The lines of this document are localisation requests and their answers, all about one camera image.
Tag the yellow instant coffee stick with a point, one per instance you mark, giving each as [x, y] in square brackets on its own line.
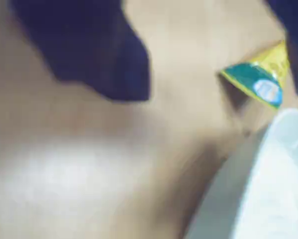
[258, 79]

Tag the teal round plate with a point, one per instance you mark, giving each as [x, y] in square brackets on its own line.
[268, 179]

